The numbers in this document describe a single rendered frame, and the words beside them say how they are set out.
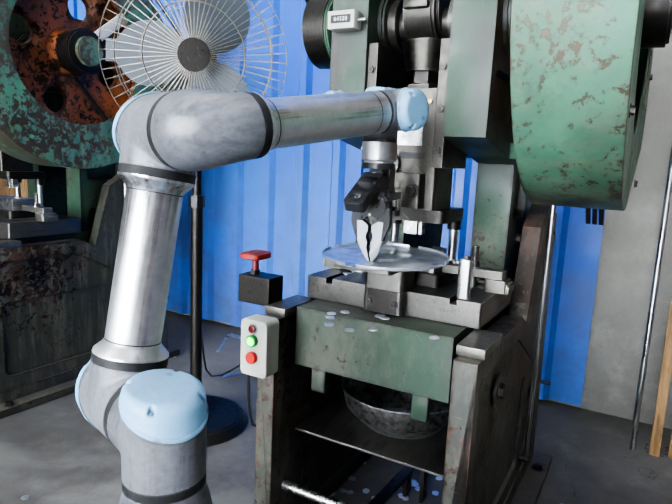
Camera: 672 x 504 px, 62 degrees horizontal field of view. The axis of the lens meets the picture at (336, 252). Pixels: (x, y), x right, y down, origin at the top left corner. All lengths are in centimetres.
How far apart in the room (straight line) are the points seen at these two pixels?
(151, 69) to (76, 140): 48
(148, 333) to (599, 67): 80
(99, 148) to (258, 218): 109
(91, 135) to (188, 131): 152
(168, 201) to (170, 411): 31
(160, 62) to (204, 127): 116
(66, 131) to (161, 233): 139
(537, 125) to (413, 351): 53
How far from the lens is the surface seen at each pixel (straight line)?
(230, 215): 323
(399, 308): 131
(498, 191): 156
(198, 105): 80
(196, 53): 187
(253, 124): 80
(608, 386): 265
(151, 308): 90
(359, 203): 111
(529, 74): 101
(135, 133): 88
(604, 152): 107
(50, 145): 221
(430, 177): 134
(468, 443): 121
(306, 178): 291
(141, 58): 195
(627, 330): 258
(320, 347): 136
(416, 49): 142
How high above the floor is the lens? 100
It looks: 10 degrees down
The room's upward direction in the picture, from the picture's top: 3 degrees clockwise
